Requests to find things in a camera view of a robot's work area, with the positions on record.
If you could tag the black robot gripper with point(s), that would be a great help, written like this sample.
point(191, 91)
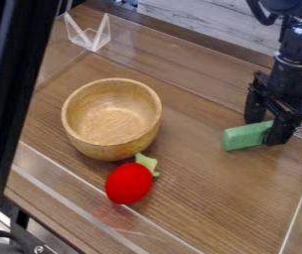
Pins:
point(276, 92)

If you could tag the brown wooden bowl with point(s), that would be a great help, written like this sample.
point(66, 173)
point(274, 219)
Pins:
point(112, 118)

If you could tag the red plush strawberry toy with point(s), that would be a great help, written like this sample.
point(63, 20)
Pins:
point(132, 180)

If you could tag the black metal frame bracket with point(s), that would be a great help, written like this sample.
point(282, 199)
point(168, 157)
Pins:
point(30, 243)

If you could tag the clear acrylic tray enclosure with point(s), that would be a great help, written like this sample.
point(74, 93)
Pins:
point(219, 202)

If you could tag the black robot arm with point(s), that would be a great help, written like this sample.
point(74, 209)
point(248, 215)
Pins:
point(268, 11)

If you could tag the green rectangular block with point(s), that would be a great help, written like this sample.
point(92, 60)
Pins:
point(246, 136)

